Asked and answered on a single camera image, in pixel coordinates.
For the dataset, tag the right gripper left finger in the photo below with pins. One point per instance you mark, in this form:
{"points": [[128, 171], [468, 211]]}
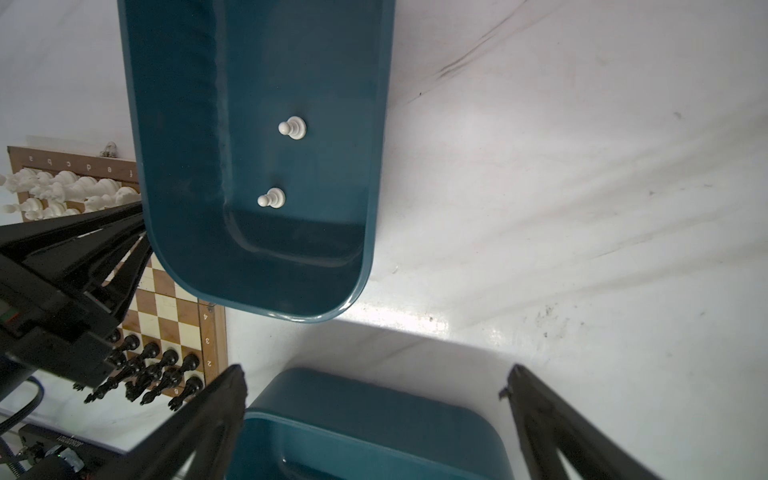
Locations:
{"points": [[204, 433]]}

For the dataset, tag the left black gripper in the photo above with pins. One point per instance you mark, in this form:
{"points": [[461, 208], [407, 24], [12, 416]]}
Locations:
{"points": [[66, 285]]}

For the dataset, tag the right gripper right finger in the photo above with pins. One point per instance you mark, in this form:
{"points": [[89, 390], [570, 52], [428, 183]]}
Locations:
{"points": [[550, 431]]}

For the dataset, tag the wooden chess board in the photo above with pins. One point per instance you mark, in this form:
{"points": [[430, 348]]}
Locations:
{"points": [[161, 312]]}

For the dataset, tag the white chess pieces on board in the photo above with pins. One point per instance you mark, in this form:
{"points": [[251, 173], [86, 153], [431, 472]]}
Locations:
{"points": [[64, 194]]}

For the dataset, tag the black chess pieces on board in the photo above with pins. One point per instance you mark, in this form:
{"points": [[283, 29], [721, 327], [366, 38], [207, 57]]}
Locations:
{"points": [[146, 371]]}

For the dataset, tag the near teal plastic bin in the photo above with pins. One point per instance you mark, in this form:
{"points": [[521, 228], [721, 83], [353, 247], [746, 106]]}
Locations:
{"points": [[308, 424]]}

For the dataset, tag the teal plastic bin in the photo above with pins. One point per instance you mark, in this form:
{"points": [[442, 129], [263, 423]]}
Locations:
{"points": [[308, 424], [208, 83]]}

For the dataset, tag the white pawn in bin far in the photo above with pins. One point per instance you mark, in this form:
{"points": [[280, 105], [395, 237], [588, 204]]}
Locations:
{"points": [[274, 198]]}

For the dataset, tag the white pawn in bin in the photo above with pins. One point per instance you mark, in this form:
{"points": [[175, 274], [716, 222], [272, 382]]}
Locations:
{"points": [[274, 198], [294, 128]]}

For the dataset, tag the far teal plastic bin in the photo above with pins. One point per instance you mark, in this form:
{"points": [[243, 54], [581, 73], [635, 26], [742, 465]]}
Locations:
{"points": [[208, 83]]}

